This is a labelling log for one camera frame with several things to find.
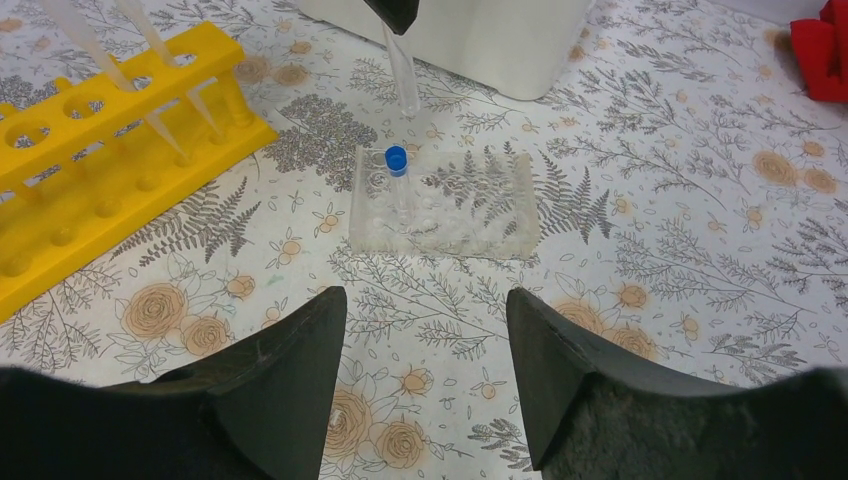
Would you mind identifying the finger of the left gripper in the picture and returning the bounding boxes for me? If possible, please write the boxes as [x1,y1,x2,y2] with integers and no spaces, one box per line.
[365,0,420,35]

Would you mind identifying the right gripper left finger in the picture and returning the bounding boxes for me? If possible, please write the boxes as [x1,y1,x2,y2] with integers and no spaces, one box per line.
[107,286,347,479]

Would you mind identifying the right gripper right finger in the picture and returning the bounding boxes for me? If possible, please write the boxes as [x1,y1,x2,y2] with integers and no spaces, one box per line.
[506,287,742,471]

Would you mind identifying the white plastic storage bin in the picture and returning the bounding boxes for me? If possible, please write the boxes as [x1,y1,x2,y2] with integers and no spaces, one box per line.
[298,0,594,101]

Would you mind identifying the floral patterned table mat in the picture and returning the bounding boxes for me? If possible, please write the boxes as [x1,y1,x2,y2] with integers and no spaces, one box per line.
[1,1,847,479]

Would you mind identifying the yellow test tube rack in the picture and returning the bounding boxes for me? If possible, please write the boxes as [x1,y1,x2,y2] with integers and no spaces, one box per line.
[1,22,276,318]

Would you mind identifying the red cloth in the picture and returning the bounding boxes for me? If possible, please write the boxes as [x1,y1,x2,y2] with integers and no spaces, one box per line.
[790,0,847,104]

